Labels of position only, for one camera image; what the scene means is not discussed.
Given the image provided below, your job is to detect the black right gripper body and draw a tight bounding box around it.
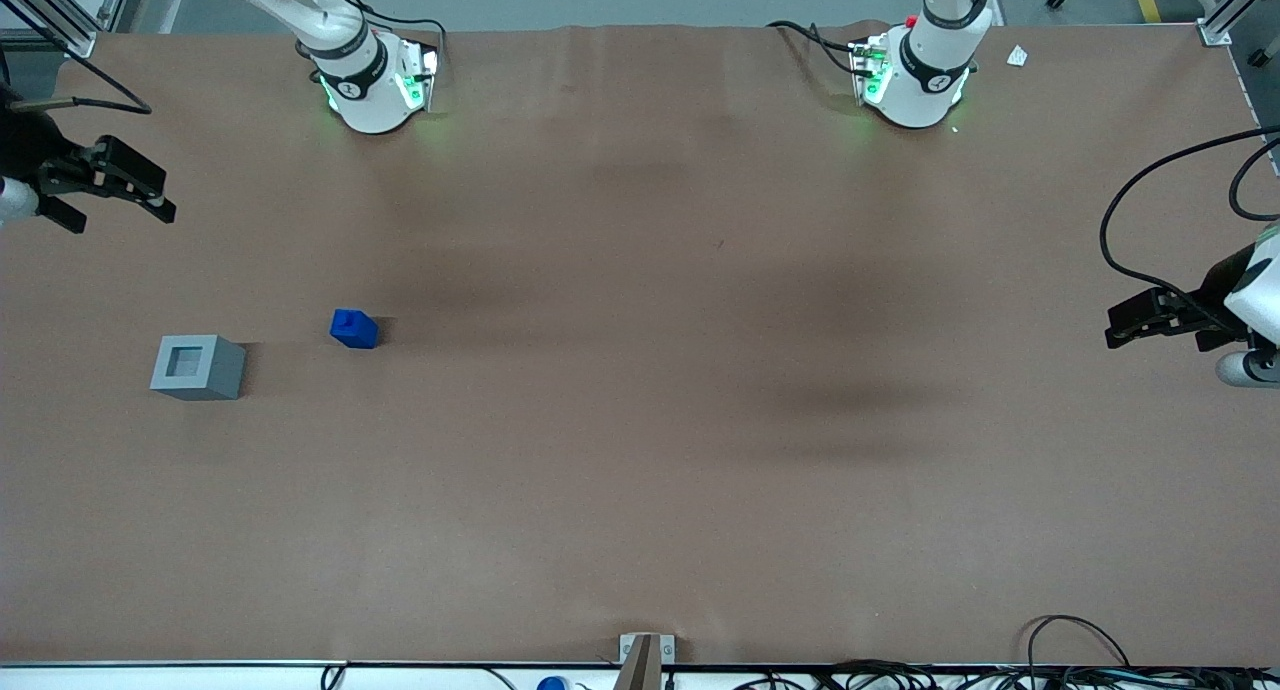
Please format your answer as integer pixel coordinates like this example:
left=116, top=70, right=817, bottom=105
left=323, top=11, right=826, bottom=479
left=0, top=110, right=101, bottom=196

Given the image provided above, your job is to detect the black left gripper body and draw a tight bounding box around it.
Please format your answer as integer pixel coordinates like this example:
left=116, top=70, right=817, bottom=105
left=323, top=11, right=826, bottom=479
left=1195, top=245, right=1263, bottom=329

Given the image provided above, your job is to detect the blue plastic part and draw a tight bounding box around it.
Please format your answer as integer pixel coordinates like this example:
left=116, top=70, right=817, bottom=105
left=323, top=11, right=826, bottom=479
left=330, top=308, right=380, bottom=350

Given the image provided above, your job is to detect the gray square base block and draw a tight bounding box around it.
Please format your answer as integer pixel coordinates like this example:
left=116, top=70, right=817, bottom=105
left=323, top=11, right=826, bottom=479
left=150, top=334, right=247, bottom=402

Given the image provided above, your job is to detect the brown table cover sheet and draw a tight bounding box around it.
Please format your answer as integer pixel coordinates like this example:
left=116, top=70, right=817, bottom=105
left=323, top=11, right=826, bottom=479
left=0, top=20, right=1280, bottom=668

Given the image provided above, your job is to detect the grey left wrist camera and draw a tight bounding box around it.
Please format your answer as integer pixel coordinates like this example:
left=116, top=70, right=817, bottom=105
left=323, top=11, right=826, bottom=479
left=1215, top=348, right=1280, bottom=388

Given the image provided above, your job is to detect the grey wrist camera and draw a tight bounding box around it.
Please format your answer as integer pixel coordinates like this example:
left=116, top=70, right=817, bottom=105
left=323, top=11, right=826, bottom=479
left=1215, top=348, right=1280, bottom=388
left=0, top=175, right=41, bottom=226

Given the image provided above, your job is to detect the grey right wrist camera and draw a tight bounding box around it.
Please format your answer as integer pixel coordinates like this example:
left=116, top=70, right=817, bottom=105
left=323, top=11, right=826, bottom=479
left=0, top=175, right=41, bottom=226

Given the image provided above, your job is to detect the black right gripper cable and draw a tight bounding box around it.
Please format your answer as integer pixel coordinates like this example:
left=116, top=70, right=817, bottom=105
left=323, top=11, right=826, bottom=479
left=10, top=52, right=153, bottom=116

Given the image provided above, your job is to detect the long black left wrist cable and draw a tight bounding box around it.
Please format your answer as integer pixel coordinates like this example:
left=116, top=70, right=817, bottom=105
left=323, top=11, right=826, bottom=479
left=1099, top=125, right=1280, bottom=331

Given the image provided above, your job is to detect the short black curved cable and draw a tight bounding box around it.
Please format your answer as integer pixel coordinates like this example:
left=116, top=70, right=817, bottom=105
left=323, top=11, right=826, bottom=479
left=1228, top=135, right=1280, bottom=222

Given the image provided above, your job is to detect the aluminium frame profile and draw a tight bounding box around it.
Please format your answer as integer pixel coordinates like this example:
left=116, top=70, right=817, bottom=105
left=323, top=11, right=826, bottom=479
left=0, top=0, right=136, bottom=59
left=1198, top=0, right=1280, bottom=48

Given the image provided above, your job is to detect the looped thin black cable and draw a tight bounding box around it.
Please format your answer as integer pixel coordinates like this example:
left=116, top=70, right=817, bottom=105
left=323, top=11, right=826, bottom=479
left=1027, top=615, right=1133, bottom=668

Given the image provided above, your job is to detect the tangled black cable bundle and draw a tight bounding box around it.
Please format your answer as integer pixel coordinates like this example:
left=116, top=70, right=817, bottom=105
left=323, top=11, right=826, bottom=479
left=740, top=658, right=1280, bottom=690

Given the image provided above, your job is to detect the black left arm base cable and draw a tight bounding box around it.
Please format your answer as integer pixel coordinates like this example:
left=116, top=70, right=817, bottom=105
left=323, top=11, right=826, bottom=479
left=768, top=20, right=863, bottom=76

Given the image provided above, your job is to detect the white table edge rail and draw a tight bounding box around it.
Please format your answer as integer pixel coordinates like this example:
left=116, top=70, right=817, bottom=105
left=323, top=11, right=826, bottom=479
left=0, top=660, right=1280, bottom=690

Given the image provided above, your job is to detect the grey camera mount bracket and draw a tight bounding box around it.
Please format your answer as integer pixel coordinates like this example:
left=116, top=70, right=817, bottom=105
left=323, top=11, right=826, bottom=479
left=619, top=633, right=676, bottom=690

